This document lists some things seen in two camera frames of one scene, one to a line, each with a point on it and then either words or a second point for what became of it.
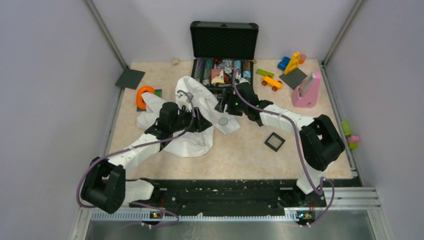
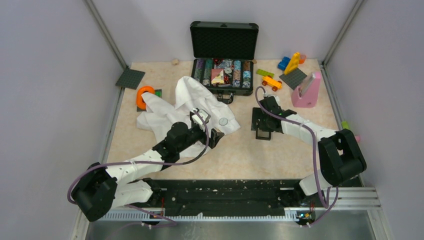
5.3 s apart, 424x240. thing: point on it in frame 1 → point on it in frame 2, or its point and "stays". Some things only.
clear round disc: (223, 121) stays
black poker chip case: (221, 49) stays
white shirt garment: (189, 91) stays
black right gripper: (228, 95) → (262, 126)
